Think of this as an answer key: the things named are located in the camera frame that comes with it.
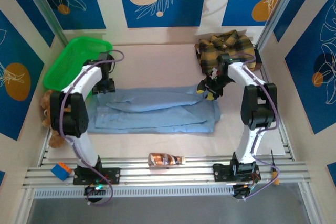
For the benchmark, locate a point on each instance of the yellow black plaid shirt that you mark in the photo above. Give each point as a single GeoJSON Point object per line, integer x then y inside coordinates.
{"type": "Point", "coordinates": [228, 45]}

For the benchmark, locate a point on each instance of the light blue long sleeve shirt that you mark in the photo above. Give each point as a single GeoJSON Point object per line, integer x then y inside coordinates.
{"type": "Point", "coordinates": [157, 113]}

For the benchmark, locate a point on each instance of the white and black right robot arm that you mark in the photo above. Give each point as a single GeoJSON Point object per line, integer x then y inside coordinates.
{"type": "Point", "coordinates": [246, 77]}

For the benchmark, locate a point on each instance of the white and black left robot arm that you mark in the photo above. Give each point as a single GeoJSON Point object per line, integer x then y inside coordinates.
{"type": "Point", "coordinates": [84, 77]}

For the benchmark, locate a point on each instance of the green plastic basket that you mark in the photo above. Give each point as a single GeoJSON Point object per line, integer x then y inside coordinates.
{"type": "Point", "coordinates": [68, 61]}

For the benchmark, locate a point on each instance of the brown teddy bear plush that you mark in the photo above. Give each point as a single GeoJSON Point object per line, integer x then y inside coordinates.
{"type": "Point", "coordinates": [56, 141]}

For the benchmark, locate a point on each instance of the brown drink bottle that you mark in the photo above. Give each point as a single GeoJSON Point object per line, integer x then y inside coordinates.
{"type": "Point", "coordinates": [162, 159]}

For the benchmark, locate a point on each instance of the blue and orange toy block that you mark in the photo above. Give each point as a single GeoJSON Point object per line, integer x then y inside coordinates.
{"type": "Point", "coordinates": [61, 172]}

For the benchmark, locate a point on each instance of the grey metal panel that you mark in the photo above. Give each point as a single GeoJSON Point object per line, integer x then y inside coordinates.
{"type": "Point", "coordinates": [168, 212]}

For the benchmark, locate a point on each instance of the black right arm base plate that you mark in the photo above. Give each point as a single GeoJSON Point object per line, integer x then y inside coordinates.
{"type": "Point", "coordinates": [220, 172]}

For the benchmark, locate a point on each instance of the aluminium corner post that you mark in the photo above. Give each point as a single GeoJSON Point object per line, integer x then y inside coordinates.
{"type": "Point", "coordinates": [42, 1]}
{"type": "Point", "coordinates": [278, 6]}

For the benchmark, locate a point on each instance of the aluminium side rail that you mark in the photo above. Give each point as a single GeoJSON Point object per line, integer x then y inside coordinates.
{"type": "Point", "coordinates": [283, 134]}

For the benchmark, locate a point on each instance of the aluminium rail frame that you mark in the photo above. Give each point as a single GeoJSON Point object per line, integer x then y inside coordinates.
{"type": "Point", "coordinates": [183, 174]}

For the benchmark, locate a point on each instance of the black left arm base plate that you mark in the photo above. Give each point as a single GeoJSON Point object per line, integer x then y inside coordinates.
{"type": "Point", "coordinates": [113, 175]}

